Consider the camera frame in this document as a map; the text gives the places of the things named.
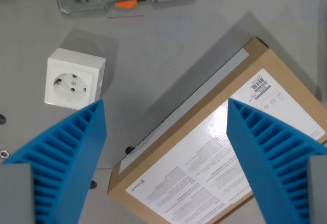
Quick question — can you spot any white wall socket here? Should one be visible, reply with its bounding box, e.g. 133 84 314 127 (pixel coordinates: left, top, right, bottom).
43 47 106 110

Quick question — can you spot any brown cardboard box white label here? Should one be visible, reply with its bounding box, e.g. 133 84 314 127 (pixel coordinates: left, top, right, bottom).
106 37 327 224

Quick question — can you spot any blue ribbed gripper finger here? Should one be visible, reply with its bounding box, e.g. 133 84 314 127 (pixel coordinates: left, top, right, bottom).
0 98 107 224
226 97 327 224

